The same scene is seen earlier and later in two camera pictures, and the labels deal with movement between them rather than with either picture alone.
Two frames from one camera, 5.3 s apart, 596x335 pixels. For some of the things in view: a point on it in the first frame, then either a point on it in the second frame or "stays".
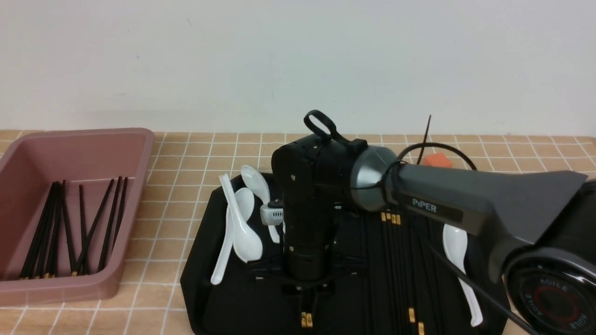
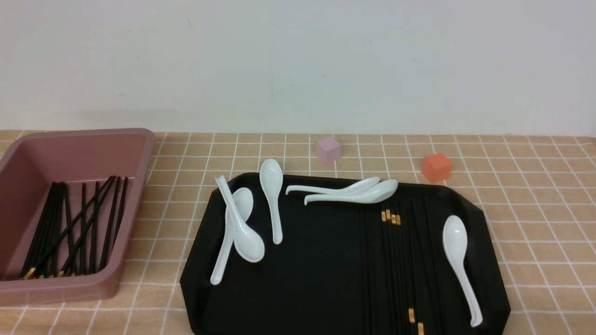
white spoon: (455, 238) stays
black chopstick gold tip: (304, 319) to (31, 269)
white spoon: (242, 201) stays
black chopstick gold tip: (309, 320) to (62, 270)
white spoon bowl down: (247, 244) stays
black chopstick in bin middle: (84, 262) stays
